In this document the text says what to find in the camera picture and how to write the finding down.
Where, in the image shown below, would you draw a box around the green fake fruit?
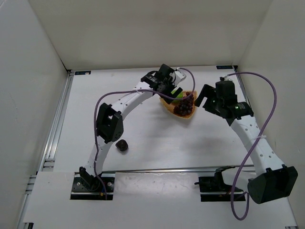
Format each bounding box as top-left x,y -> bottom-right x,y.
171,90 -> 183,103

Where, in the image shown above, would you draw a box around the dark red fake grapes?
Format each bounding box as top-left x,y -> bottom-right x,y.
173,91 -> 195,118

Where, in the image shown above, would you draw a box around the dark purple fake fruit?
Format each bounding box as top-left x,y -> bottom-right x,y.
115,139 -> 129,154

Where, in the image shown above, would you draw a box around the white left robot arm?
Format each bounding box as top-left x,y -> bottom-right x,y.
79,64 -> 186,192

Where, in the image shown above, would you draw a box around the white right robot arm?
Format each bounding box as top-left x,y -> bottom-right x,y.
194,80 -> 298,204

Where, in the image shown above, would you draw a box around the orange woven fruit basket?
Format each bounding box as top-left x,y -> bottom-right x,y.
160,91 -> 197,119

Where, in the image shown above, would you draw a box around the blue label sticker right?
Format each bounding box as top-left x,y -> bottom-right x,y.
216,65 -> 233,70

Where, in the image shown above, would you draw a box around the blue label sticker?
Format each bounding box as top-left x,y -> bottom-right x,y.
74,71 -> 91,75
216,65 -> 233,70

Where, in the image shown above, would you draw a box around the blue label sticker left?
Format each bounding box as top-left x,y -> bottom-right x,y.
74,71 -> 91,75

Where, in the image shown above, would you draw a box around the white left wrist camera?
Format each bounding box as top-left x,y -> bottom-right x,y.
172,69 -> 187,86

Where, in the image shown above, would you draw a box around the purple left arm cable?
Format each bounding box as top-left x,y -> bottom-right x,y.
94,68 -> 196,201

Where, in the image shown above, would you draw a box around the right aluminium frame rail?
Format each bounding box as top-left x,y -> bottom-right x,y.
233,65 -> 274,174

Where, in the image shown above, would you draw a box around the aluminium frame rail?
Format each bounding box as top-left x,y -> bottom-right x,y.
16,70 -> 74,229
233,65 -> 274,174
97,164 -> 255,175

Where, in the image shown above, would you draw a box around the front aluminium frame rail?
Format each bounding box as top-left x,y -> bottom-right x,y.
97,164 -> 255,175

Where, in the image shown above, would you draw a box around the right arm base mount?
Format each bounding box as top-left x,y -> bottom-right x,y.
194,166 -> 237,203

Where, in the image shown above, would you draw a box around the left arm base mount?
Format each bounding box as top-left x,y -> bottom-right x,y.
70,173 -> 115,201

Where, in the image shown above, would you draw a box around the left aluminium frame rail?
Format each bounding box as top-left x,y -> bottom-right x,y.
16,70 -> 74,229

